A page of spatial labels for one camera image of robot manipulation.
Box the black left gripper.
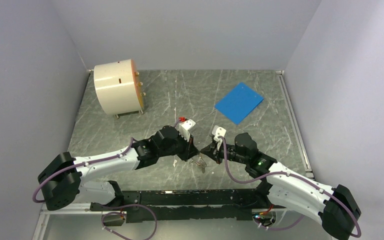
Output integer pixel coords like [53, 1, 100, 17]
[158, 130, 200, 162]

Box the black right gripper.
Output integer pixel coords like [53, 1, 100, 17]
[200, 138, 248, 165]

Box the large metal keyring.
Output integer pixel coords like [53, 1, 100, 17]
[190, 156, 207, 174]

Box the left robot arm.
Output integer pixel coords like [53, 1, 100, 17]
[32, 125, 199, 211]

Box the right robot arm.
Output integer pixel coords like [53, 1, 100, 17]
[200, 132, 362, 240]

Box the blue square mat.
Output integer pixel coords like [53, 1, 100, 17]
[214, 82, 264, 125]

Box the cream cylindrical drum device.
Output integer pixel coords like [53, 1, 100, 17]
[93, 59, 146, 116]

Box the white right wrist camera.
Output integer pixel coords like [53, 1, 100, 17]
[211, 125, 227, 142]

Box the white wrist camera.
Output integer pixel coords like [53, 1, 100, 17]
[178, 119, 196, 142]
[211, 125, 227, 142]

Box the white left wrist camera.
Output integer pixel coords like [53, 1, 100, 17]
[178, 119, 196, 142]

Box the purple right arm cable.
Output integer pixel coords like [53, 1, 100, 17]
[221, 135, 362, 239]

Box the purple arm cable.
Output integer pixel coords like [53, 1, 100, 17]
[32, 117, 185, 240]
[221, 135, 362, 239]

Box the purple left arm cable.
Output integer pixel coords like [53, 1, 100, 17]
[32, 117, 185, 240]

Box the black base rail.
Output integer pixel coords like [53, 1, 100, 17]
[89, 188, 272, 223]

